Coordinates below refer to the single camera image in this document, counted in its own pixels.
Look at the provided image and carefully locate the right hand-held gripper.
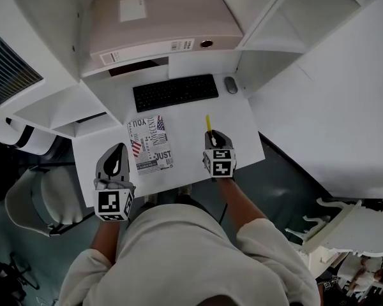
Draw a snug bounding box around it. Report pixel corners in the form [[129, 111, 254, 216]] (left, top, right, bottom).
[[202, 131, 237, 179]]

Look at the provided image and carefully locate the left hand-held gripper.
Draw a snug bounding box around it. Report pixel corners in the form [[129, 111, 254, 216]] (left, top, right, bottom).
[[93, 143, 137, 222]]

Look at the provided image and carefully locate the person's right forearm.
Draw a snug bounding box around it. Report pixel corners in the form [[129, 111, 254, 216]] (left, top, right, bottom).
[[215, 177, 269, 229]]

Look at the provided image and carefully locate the person's left forearm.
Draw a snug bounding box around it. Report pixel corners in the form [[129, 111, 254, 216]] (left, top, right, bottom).
[[91, 220, 122, 264]]

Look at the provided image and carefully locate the white desk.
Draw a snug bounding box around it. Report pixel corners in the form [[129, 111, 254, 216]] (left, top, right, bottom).
[[70, 73, 266, 208]]

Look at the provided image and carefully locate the printed black white booklet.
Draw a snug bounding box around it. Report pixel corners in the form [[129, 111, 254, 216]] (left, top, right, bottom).
[[126, 115, 175, 176]]

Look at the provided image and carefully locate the black storage box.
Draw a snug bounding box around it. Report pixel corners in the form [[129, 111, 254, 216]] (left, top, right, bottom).
[[75, 112, 107, 124]]

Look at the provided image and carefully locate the grey computer mouse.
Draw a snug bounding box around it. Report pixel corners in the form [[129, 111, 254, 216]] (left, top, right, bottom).
[[223, 76, 239, 94]]

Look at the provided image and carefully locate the grey chair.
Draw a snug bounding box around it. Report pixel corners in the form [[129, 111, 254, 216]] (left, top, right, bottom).
[[4, 166, 96, 237]]

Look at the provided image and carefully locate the black keyboard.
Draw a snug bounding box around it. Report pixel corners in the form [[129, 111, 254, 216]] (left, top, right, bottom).
[[132, 73, 220, 113]]

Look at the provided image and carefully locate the white flat panel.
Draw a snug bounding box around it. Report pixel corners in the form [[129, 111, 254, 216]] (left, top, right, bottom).
[[167, 54, 215, 80]]

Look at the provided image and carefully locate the person's light sweater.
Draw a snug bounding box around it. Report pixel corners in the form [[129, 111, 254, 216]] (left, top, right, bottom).
[[57, 202, 320, 306]]

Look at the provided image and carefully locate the beige binder box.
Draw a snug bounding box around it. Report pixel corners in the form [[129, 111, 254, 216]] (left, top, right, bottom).
[[89, 0, 245, 73]]

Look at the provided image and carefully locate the white shelf unit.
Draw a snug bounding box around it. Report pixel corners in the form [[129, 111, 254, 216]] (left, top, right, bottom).
[[0, 0, 364, 140]]

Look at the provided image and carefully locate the ribbed glass cabinet door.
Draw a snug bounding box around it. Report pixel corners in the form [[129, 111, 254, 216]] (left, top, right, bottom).
[[0, 24, 44, 105]]

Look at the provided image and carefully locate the white ornate table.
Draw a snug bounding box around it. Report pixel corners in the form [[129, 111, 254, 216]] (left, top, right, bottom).
[[287, 198, 383, 267]]

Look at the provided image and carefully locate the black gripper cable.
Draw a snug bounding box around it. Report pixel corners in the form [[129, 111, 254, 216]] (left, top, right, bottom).
[[218, 202, 229, 226]]

